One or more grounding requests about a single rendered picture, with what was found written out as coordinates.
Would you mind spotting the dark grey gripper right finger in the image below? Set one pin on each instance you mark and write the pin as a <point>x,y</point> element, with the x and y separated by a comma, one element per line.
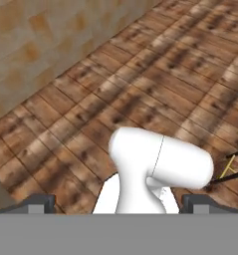
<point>194,202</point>

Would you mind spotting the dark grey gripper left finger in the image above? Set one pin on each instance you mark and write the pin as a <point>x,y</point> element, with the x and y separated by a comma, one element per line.
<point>41,203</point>

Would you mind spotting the white rounded object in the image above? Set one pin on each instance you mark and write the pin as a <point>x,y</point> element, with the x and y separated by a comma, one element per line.
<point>147,159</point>

